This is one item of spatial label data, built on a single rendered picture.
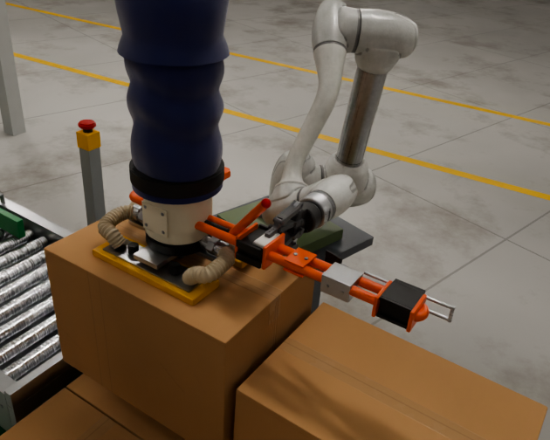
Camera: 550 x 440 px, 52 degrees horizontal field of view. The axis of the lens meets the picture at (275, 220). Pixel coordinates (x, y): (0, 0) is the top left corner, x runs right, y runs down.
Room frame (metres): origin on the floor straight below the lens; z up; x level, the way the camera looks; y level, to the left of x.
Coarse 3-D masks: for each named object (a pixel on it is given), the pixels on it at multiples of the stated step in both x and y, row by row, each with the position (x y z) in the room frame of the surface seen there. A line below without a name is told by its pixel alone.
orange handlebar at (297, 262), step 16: (224, 176) 1.44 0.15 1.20; (208, 224) 1.16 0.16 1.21; (224, 224) 1.17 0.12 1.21; (224, 240) 1.12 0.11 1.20; (272, 256) 1.05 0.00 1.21; (288, 256) 1.04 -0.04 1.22; (304, 256) 1.05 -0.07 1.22; (304, 272) 1.00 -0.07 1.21; (320, 272) 1.00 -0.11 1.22; (352, 288) 0.95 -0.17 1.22; (368, 288) 0.97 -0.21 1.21; (416, 320) 0.88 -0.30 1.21
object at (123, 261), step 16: (128, 240) 1.24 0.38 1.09; (96, 256) 1.18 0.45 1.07; (112, 256) 1.17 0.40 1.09; (128, 256) 1.17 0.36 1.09; (128, 272) 1.12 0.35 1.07; (144, 272) 1.11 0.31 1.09; (160, 272) 1.11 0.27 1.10; (176, 272) 1.10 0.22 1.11; (160, 288) 1.07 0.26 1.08; (176, 288) 1.06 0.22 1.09; (192, 288) 1.06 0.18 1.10; (208, 288) 1.07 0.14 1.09; (192, 304) 1.02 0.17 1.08
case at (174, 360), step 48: (96, 240) 1.26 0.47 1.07; (144, 240) 1.28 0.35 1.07; (96, 288) 1.11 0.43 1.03; (144, 288) 1.07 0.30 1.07; (240, 288) 1.10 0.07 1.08; (288, 288) 1.12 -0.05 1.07; (96, 336) 1.12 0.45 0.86; (144, 336) 1.03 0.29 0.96; (192, 336) 0.95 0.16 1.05; (240, 336) 0.95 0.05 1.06; (288, 336) 1.14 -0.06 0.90; (144, 384) 1.03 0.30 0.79; (192, 384) 0.95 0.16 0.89; (240, 384) 0.96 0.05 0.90; (192, 432) 0.95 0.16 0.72
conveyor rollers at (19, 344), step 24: (0, 240) 2.00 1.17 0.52; (24, 240) 2.01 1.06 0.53; (0, 264) 1.81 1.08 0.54; (24, 264) 1.82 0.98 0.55; (24, 288) 1.70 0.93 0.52; (48, 288) 1.69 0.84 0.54; (0, 312) 1.52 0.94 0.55; (24, 312) 1.53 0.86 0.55; (48, 312) 1.57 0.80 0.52; (0, 336) 1.41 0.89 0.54; (24, 336) 1.41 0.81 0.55; (0, 360) 1.31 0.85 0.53; (24, 360) 1.31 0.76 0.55
